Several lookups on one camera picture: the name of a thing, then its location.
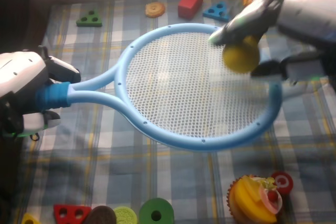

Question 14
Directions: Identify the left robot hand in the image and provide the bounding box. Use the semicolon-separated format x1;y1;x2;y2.
0;46;81;141

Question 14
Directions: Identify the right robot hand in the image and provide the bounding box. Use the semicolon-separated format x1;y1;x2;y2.
209;0;336;86

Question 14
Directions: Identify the yellow toy ball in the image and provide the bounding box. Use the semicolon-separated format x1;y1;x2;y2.
222;36;261;74

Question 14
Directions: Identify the light blue toy racket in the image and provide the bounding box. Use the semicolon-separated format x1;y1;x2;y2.
35;23;284;153

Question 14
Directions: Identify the green triangle block with holes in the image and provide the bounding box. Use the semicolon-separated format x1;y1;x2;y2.
76;9;103;28

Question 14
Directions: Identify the blue triangle block with holes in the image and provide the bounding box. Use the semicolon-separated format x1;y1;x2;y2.
202;1;230;23

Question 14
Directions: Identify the red rectangular block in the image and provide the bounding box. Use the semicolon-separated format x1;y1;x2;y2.
177;0;205;20

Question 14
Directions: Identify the yellow block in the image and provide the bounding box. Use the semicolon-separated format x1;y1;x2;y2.
20;212;42;224

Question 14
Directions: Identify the red triangle block with holes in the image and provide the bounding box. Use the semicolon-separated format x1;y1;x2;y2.
53;204;92;224

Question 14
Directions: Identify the tan toy cookie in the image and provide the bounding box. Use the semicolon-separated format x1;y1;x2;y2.
145;2;166;19

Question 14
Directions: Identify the brown toy cookie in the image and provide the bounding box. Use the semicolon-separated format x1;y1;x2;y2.
83;205;117;224

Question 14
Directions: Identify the green toy cookie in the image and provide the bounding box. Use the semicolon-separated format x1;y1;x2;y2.
112;206;138;224

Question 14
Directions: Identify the red swirl toy roll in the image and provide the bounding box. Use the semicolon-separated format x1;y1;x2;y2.
270;171;294;196

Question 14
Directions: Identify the green block with hole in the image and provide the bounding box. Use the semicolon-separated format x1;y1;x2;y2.
138;197;175;224

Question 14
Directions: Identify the blue checked cloth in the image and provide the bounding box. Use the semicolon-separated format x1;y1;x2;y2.
15;0;336;224

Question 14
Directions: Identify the toy cupcake with fruit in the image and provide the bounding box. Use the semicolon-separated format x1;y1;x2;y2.
226;174;284;224

